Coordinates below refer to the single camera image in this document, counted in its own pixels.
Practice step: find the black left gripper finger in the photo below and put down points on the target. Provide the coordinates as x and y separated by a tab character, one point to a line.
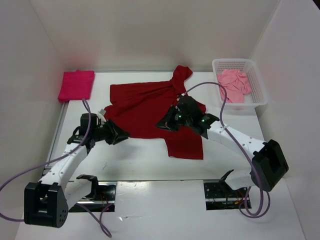
114	139
116	130

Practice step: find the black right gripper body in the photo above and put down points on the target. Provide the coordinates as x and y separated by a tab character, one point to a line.
186	120

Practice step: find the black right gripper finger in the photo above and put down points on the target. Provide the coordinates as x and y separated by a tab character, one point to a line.
173	126
169	117

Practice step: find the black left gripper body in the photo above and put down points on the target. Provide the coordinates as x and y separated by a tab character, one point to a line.
105	132

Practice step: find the dark red t shirt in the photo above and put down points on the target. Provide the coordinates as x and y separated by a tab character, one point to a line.
138	107

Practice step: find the magenta t shirt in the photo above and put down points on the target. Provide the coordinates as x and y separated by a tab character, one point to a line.
76	85

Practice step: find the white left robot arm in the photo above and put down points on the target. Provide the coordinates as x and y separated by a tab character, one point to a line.
48	201

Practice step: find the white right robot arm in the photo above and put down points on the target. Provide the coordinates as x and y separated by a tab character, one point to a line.
267	163

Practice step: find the light pink t shirt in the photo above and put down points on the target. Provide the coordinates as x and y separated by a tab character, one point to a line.
236	84

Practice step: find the white perforated plastic basket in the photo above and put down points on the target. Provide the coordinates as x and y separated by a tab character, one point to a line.
258	96

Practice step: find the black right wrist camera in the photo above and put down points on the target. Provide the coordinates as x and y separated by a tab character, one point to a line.
189	107

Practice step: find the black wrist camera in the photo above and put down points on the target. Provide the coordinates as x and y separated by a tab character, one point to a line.
189	107
89	119

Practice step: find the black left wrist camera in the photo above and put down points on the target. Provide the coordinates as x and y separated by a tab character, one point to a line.
89	119

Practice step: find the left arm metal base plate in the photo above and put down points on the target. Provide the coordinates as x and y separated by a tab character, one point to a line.
105	197

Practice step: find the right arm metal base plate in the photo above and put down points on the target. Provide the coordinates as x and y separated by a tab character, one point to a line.
219	197

